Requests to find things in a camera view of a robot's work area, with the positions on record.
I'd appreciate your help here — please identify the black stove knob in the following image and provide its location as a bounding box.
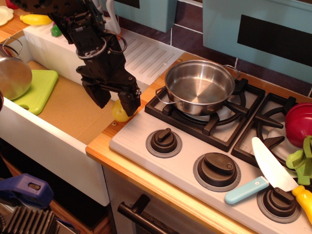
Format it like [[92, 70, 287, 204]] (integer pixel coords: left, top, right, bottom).
[[146, 128, 182, 158], [257, 187, 301, 224], [193, 153, 241, 192]]

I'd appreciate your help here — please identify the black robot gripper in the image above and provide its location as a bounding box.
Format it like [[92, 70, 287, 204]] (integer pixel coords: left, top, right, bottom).
[[50, 11, 141, 117]]

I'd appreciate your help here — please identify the green felt toy vegetable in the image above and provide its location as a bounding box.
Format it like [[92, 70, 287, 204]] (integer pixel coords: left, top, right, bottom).
[[286, 136, 312, 185]]

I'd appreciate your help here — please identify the green plastic cutting board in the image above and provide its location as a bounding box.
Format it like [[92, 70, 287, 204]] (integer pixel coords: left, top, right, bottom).
[[13, 70, 59, 116]]

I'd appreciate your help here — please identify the black left burner grate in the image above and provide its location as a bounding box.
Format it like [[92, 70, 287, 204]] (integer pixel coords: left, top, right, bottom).
[[145, 78, 265, 152]]

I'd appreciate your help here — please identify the blue clamp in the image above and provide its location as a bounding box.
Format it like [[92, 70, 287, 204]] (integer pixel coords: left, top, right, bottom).
[[0, 174, 54, 209]]

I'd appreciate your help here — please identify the steel pan with handles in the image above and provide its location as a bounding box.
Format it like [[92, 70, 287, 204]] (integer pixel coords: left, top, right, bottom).
[[155, 60, 240, 116]]

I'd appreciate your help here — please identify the black middle stove knob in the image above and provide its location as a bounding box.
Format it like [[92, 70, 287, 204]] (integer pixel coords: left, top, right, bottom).
[[193, 153, 241, 192]]

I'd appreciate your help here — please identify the grey stove top panel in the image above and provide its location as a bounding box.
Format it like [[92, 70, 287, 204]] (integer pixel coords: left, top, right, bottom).
[[110, 109, 312, 234]]

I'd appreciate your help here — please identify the black oven door handle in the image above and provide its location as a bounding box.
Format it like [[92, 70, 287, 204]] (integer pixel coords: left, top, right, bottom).
[[117, 194, 169, 234]]

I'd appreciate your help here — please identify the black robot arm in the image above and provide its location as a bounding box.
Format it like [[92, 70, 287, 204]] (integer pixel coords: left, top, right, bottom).
[[13, 0, 141, 117]]

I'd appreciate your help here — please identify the black left stove knob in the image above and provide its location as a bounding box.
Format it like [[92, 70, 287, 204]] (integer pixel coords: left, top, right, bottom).
[[146, 128, 182, 158]]

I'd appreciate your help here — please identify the white toy knife blue handle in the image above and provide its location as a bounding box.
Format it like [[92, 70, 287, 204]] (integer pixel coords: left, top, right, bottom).
[[225, 137, 298, 204]]

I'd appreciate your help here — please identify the yellow toy squash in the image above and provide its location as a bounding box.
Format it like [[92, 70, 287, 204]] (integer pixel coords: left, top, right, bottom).
[[19, 14, 52, 25]]

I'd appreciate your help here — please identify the red object top left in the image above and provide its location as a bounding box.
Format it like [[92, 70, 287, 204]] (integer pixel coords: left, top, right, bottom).
[[5, 0, 19, 10]]

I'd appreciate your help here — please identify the black right burner grate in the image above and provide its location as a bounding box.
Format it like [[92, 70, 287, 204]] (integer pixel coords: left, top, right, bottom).
[[231, 93, 300, 175]]

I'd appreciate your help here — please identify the teal wall cabinet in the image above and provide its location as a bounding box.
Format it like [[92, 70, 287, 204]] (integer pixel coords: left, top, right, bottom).
[[203, 0, 312, 82], [114, 0, 177, 32]]

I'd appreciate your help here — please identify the black burner grate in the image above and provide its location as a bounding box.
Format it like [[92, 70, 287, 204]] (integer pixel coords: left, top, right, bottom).
[[145, 78, 265, 152], [231, 93, 300, 175]]

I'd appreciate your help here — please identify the purple toy eggplant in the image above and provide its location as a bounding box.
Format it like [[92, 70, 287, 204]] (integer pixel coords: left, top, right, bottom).
[[50, 23, 62, 38]]

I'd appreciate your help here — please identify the white toy sink basin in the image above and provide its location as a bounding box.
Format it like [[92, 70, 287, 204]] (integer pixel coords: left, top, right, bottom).
[[0, 23, 185, 207]]

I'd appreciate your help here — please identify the teal left wall cabinet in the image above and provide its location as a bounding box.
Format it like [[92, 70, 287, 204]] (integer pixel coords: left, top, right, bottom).
[[114, 0, 177, 32]]

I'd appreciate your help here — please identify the yellow toy potato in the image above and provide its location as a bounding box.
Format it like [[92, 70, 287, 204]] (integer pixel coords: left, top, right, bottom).
[[112, 99, 137, 122]]

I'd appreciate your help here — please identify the red plastic bowl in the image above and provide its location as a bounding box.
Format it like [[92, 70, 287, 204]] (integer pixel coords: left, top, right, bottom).
[[285, 102, 312, 148]]

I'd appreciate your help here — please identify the cream flower shaped plate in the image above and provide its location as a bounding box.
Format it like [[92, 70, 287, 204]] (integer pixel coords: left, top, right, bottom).
[[0, 6, 14, 26]]

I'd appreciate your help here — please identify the steel pot at left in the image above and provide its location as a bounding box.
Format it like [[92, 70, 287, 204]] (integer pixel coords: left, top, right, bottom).
[[0, 37, 32, 100]]

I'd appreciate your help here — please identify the black right stove knob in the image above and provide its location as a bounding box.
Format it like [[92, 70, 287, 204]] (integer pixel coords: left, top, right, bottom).
[[257, 187, 301, 224]]

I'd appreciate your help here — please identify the grey toy faucet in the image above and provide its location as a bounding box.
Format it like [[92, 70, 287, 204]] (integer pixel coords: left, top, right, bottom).
[[93, 0, 121, 35]]

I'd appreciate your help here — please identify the black ribbed heat sink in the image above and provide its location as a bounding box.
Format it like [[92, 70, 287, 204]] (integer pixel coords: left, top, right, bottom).
[[0, 207, 60, 234]]

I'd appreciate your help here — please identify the teal right wall cabinet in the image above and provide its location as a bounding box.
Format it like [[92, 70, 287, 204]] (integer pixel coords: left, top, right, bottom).
[[203, 0, 312, 82]]

